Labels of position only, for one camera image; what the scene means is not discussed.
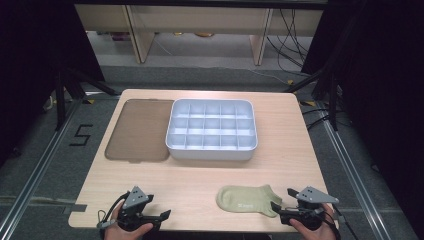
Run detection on person's right hand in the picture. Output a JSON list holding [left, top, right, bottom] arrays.
[[288, 203, 340, 240]]

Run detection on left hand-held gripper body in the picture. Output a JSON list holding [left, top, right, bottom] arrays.
[[116, 185, 161, 232]]

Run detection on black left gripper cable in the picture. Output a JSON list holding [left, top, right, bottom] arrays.
[[96, 191, 130, 231]]

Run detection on black floor cables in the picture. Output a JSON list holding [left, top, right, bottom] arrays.
[[265, 9, 314, 73]]

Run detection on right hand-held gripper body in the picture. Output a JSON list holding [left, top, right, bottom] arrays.
[[279, 185, 340, 232]]

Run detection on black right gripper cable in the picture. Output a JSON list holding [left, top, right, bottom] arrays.
[[321, 204, 360, 240]]

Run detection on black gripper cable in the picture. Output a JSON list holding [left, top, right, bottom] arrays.
[[96, 191, 130, 231], [321, 204, 360, 240]]

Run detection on translucent brown plastic lid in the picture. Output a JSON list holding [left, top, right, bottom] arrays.
[[104, 98, 175, 164]]

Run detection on person's left hand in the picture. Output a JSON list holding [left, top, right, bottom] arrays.
[[104, 201, 155, 240]]

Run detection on black cables by stand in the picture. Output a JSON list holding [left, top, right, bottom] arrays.
[[301, 107, 335, 132]]

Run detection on black curtain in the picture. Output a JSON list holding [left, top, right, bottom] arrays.
[[300, 0, 424, 236], [0, 0, 105, 167]]

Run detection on white divided organizer box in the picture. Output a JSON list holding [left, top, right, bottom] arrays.
[[165, 98, 259, 162]]

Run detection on black metal stand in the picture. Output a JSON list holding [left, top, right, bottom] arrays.
[[54, 65, 122, 132], [282, 65, 340, 132]]

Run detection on green ankle sock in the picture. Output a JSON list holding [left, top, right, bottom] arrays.
[[215, 184, 283, 219]]

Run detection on aluminium floor rail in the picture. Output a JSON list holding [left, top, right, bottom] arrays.
[[315, 102, 392, 240], [0, 98, 84, 240]]

